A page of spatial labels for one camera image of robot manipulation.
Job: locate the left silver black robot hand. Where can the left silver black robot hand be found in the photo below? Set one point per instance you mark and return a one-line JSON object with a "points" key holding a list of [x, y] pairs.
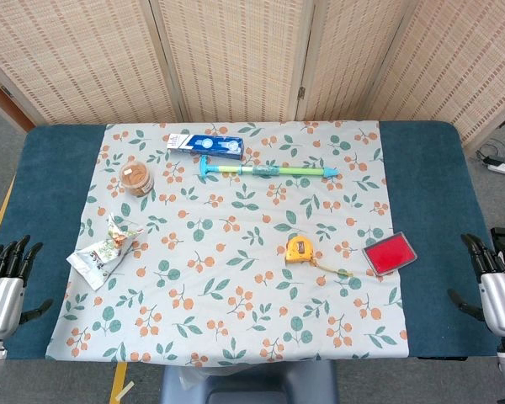
{"points": [[2, 303]]}

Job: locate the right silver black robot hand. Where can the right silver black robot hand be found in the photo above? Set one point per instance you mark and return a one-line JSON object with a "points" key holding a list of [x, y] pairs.
{"points": [[503, 301]]}

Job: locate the yellow tape measure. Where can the yellow tape measure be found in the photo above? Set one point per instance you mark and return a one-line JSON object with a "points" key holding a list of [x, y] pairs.
{"points": [[298, 250]]}

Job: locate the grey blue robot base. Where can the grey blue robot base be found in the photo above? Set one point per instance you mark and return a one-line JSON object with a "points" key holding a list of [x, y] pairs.
{"points": [[252, 385]]}

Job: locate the white tape scrap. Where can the white tape scrap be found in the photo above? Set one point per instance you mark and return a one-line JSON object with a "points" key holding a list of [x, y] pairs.
{"points": [[125, 390]]}

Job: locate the silver snack bag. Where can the silver snack bag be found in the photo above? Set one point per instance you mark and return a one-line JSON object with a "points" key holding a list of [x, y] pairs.
{"points": [[99, 258]]}

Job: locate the dark blue table cover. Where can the dark blue table cover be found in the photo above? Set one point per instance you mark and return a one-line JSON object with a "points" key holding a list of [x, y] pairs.
{"points": [[433, 210]]}

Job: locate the red ink pad case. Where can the red ink pad case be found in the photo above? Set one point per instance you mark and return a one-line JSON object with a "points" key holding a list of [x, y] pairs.
{"points": [[389, 253]]}

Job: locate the clear jar of snacks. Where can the clear jar of snacks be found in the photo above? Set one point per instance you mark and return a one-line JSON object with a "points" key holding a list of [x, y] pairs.
{"points": [[136, 178]]}

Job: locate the floral print tablecloth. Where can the floral print tablecloth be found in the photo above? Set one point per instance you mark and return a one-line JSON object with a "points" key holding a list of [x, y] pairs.
{"points": [[235, 303]]}

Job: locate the blue toothpaste box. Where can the blue toothpaste box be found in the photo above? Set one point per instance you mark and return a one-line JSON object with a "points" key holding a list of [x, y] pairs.
{"points": [[208, 145]]}

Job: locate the green blue toy water pump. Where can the green blue toy water pump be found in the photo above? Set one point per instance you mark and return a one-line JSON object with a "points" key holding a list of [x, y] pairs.
{"points": [[278, 170]]}

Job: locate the bamboo folding screen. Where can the bamboo folding screen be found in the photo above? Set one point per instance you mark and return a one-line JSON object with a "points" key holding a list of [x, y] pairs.
{"points": [[235, 54]]}

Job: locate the brown wooden door frame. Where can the brown wooden door frame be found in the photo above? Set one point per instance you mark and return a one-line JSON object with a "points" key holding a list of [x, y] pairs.
{"points": [[0, 101]]}

